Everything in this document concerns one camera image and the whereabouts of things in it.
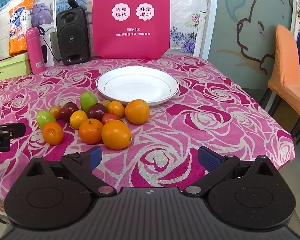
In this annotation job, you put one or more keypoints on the large round orange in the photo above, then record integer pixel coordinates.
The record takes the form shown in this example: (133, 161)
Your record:
(137, 111)

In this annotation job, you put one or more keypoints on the white door frame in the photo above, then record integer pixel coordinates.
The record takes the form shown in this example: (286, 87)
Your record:
(202, 30)

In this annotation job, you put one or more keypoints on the small round orange citrus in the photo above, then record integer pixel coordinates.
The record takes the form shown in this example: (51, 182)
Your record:
(116, 109)

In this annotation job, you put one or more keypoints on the small red-green plum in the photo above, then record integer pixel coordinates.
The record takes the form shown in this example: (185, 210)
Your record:
(55, 111)

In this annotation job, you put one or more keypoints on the pink tote bag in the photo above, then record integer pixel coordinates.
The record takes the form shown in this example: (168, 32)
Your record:
(130, 45)

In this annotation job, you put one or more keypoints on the black speaker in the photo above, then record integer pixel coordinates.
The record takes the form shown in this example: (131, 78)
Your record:
(72, 40)

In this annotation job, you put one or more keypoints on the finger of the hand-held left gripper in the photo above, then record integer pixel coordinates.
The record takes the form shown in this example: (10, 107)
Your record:
(16, 129)

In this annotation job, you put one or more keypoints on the pale green box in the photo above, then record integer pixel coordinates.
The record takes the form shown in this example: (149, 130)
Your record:
(10, 70)

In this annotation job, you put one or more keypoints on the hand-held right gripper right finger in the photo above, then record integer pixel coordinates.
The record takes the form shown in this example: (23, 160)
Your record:
(207, 158)

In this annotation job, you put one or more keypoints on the pink rose-print tablecloth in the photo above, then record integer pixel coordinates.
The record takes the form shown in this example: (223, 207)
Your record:
(190, 120)

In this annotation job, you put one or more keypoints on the green plum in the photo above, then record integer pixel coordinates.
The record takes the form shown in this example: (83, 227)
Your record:
(45, 119)
(89, 101)

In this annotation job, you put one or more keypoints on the orange plastic packet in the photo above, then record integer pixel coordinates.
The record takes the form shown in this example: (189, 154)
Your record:
(17, 37)

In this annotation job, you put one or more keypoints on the purple bedding poster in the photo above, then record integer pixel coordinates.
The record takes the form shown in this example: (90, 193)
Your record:
(42, 12)

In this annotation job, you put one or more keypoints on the black power adapter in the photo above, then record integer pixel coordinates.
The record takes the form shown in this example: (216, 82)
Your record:
(44, 53)

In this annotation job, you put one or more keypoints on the small yellow-orange citrus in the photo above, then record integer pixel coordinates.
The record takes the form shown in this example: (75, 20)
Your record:
(78, 119)

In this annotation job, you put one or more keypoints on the pink thermos bottle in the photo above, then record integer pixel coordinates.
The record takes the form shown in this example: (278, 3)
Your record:
(35, 52)

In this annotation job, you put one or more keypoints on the white plate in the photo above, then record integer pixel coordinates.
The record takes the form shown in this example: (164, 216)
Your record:
(137, 85)

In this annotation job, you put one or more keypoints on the floral wall sheet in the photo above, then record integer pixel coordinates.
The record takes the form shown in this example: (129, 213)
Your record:
(185, 17)

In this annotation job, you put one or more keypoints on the orange cloth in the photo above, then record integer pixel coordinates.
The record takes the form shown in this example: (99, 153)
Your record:
(285, 67)

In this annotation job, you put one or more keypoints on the dark red plum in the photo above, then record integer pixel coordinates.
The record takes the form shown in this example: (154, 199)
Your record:
(97, 111)
(69, 110)

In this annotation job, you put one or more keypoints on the mandarin with green stem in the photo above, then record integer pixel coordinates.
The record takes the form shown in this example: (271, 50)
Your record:
(90, 131)

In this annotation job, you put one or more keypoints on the cartoon bear door panel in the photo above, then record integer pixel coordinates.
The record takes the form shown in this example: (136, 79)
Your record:
(252, 30)

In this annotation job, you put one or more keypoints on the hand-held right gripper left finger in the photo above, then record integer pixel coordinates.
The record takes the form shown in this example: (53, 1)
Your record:
(96, 155)

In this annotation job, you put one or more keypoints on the small yellow-green plum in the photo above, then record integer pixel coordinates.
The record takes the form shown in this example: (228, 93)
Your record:
(105, 103)

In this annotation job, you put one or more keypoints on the small mandarin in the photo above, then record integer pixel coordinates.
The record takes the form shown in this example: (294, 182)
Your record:
(53, 133)

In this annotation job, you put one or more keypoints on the large oval orange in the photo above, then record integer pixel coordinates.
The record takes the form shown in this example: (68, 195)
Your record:
(116, 135)

